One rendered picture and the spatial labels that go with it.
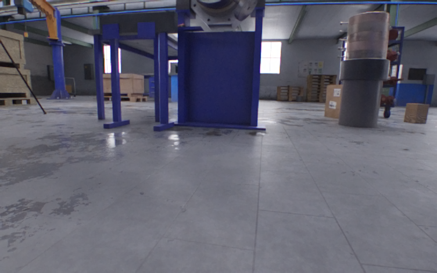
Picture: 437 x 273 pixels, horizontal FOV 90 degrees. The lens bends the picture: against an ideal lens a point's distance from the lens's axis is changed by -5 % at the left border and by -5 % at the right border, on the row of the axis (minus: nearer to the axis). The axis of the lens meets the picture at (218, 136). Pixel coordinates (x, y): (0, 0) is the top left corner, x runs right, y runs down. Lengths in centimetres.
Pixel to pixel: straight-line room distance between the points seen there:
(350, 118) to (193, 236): 229
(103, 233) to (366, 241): 54
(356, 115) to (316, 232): 212
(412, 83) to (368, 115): 1121
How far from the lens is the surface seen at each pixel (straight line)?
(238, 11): 171
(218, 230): 53
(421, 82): 1399
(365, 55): 263
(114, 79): 205
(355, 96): 261
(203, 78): 215
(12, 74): 564
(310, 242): 53
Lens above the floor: 29
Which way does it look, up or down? 11 degrees down
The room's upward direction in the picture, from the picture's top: 1 degrees clockwise
